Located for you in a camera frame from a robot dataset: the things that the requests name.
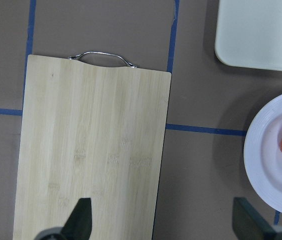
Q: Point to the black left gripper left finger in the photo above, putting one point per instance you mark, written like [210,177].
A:
[79,224]

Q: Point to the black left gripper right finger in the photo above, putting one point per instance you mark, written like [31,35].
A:
[248,224]

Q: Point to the white round plate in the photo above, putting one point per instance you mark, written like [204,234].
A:
[262,155]

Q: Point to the cream bear tray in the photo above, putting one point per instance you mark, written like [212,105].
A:
[249,34]

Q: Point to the bamboo cutting board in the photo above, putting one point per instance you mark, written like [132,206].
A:
[90,132]

